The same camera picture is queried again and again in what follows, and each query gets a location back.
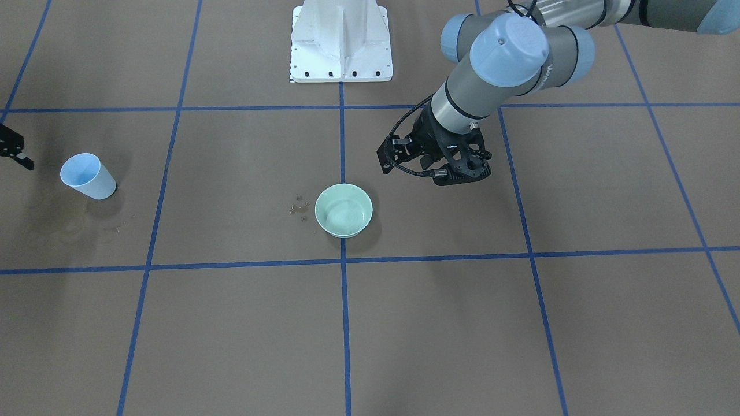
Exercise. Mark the light blue plastic cup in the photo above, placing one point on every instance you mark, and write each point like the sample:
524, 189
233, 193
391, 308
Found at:
86, 173

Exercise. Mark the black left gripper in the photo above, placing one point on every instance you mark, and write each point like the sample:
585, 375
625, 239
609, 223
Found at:
426, 130

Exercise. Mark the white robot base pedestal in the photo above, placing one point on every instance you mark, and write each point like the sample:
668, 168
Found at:
340, 42

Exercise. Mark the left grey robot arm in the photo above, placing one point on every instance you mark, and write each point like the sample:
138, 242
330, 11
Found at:
517, 51

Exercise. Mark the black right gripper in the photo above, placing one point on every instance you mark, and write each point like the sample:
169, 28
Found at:
13, 148

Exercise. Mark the mint green ceramic bowl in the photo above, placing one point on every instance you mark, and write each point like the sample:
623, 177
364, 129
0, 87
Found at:
343, 210

